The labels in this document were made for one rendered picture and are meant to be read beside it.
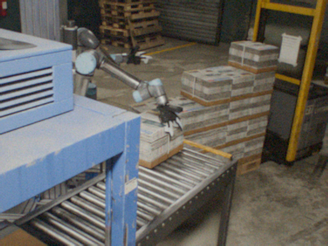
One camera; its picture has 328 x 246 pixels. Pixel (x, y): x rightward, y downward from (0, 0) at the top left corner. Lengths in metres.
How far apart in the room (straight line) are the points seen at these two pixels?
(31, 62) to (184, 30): 10.13
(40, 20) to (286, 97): 2.77
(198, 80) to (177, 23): 7.75
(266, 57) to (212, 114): 0.78
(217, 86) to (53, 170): 2.65
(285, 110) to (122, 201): 3.45
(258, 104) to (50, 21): 2.18
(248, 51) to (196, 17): 7.10
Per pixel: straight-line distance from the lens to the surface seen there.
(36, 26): 2.82
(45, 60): 1.16
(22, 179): 0.98
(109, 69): 2.60
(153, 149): 2.44
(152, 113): 2.73
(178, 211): 2.17
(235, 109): 3.82
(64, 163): 1.05
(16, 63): 1.10
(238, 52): 4.01
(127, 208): 1.35
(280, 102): 4.62
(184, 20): 11.15
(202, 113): 3.52
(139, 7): 9.96
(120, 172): 1.27
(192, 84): 3.63
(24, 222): 2.08
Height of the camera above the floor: 1.99
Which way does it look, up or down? 22 degrees down
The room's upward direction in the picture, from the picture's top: 4 degrees clockwise
